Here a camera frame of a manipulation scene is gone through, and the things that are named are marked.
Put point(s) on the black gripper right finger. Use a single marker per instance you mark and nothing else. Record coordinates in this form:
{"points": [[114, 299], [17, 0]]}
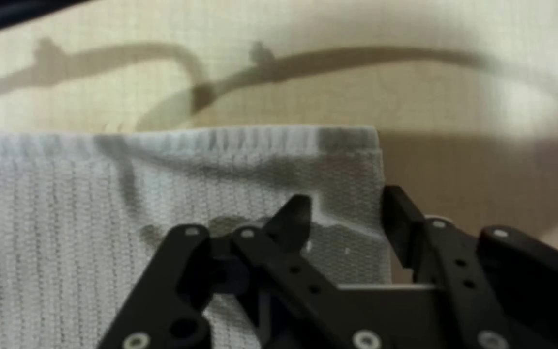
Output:
{"points": [[484, 283]]}

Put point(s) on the white ribbed towel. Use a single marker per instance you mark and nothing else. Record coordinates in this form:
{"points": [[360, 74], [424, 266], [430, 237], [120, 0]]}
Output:
{"points": [[65, 225]]}

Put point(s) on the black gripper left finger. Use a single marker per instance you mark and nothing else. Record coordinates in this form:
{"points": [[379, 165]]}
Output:
{"points": [[284, 272]]}

